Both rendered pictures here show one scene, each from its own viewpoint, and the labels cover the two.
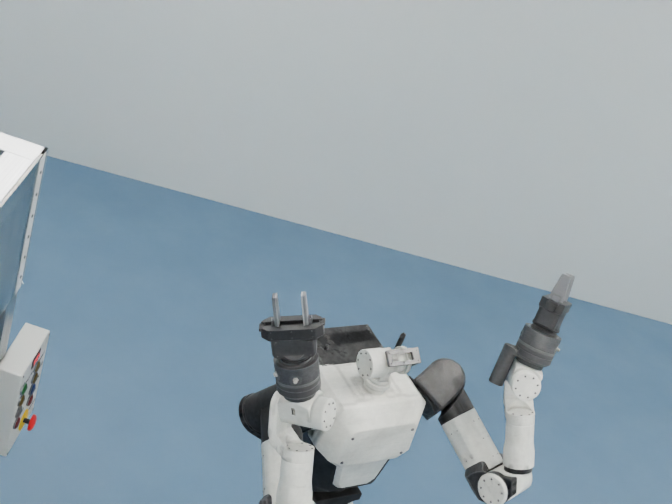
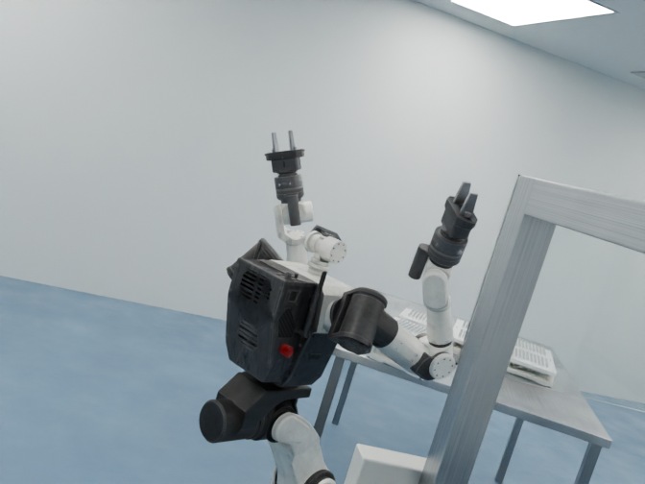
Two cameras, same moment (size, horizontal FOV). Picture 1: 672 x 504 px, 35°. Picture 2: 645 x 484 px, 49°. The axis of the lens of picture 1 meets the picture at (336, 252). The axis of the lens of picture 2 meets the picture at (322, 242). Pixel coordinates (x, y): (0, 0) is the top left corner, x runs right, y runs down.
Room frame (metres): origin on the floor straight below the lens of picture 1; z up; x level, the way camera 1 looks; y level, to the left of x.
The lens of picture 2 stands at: (2.18, 1.74, 1.60)
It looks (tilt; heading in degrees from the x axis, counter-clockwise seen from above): 8 degrees down; 262
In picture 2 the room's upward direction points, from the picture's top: 17 degrees clockwise
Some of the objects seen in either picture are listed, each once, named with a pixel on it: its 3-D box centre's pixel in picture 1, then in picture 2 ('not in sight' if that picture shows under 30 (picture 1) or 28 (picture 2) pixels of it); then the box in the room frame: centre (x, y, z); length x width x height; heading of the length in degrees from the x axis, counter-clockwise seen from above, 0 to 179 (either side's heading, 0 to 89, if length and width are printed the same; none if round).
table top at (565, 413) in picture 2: not in sight; (462, 350); (0.93, -1.49, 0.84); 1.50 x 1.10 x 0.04; 75
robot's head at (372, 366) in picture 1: (381, 365); (324, 251); (1.90, -0.19, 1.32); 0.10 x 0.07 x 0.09; 129
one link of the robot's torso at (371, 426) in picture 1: (343, 409); (287, 318); (1.95, -0.15, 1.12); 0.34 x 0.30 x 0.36; 129
